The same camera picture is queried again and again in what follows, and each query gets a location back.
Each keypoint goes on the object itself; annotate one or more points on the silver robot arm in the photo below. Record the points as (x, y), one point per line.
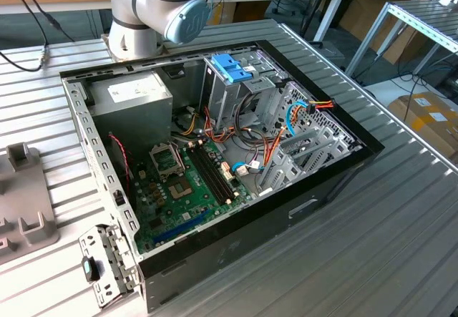
(136, 2)

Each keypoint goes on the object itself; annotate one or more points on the metal disk bay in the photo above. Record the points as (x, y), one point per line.
(286, 163)

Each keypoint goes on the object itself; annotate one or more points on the black RAM slot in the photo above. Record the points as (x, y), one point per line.
(220, 170)
(209, 177)

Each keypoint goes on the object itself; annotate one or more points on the metal drive cage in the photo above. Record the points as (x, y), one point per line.
(222, 102)

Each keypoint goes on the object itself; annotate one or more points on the CPU socket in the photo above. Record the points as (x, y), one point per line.
(180, 190)

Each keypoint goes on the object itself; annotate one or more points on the blue plastic drive latch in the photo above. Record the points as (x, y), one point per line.
(229, 68)

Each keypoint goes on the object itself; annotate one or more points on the blue expansion slot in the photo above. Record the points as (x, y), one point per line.
(182, 225)

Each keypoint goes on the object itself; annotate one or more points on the green motherboard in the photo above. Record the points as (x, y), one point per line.
(171, 220)

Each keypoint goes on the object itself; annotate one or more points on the grey power supply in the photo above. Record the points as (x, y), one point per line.
(132, 116)

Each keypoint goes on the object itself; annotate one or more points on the black PC case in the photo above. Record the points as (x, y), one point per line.
(250, 245)

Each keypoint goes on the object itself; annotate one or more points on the black stand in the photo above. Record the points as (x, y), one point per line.
(315, 9)

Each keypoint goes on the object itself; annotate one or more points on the black latch blue mark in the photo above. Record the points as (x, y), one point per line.
(91, 268)

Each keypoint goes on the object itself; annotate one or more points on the labelled cardboard box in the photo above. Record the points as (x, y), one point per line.
(422, 124)

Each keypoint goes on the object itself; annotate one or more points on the grey parts rack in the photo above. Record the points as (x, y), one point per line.
(25, 195)

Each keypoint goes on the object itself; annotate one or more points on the silver expansion bracket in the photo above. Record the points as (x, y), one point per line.
(107, 259)

